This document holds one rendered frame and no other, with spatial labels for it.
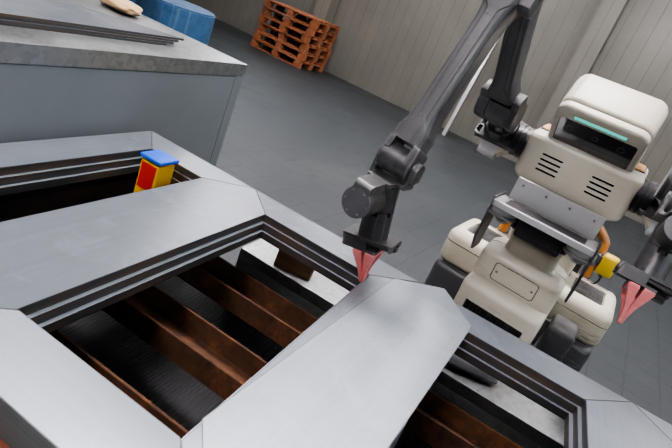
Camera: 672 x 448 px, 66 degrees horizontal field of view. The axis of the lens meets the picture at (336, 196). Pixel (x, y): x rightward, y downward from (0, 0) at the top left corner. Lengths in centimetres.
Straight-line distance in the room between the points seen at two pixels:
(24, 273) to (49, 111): 52
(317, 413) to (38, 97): 84
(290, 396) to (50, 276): 36
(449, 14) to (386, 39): 124
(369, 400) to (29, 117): 87
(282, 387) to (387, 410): 15
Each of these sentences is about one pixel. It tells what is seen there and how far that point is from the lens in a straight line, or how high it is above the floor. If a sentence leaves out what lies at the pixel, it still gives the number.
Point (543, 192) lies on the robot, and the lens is 137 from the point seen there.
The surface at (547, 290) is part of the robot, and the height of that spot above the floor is 87.
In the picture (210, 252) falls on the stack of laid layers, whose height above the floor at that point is 83.
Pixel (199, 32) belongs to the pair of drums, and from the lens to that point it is 421.
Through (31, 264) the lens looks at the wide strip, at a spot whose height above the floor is 86.
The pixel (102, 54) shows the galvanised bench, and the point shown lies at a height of 104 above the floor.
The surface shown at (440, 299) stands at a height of 86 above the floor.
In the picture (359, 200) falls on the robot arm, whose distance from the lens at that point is 89.
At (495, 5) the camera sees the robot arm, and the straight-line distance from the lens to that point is 100.
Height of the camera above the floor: 133
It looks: 19 degrees down
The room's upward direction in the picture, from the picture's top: 22 degrees clockwise
